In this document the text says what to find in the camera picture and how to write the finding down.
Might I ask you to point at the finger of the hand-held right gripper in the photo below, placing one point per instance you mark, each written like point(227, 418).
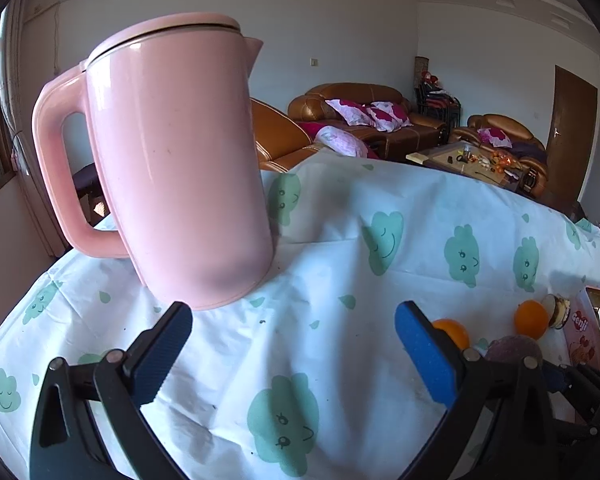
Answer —
point(555, 378)

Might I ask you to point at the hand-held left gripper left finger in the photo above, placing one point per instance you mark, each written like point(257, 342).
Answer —
point(156, 364)

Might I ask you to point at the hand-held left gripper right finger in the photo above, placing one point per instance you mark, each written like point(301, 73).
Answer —
point(425, 355)

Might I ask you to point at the pink cardboard box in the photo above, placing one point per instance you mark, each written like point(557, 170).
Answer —
point(582, 330)

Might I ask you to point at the orange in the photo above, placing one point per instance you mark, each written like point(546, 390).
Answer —
point(530, 319)
point(455, 332)

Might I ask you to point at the dark purple round fruit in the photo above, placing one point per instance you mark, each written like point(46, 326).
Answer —
point(510, 350)

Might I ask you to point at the small snack packet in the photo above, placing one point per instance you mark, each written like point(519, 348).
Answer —
point(556, 311)

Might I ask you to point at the white cloud print tablecloth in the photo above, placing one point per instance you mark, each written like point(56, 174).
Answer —
point(330, 340)

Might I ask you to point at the dark wooden furniture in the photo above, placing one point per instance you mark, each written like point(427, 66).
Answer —
point(87, 190)

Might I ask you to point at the cluttered coffee table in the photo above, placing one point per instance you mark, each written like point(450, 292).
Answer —
point(445, 157)

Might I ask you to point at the pink electric kettle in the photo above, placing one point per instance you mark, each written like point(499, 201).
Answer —
point(180, 160)

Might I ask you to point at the brown leather armchair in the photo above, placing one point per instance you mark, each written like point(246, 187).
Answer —
point(530, 160)
point(280, 137)

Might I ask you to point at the brown leather three-seat sofa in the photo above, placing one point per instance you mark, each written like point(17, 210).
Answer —
point(415, 132)

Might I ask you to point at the pale pink rolled pillow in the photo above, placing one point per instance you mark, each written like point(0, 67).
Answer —
point(342, 141)

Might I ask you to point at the white magenta flower pillow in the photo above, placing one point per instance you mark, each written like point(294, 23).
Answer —
point(390, 116)
point(495, 136)
point(352, 111)

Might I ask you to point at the brown wooden door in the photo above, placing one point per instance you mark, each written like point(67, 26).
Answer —
point(570, 135)

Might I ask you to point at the stacked dark chairs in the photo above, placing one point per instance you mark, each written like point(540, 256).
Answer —
point(440, 107)

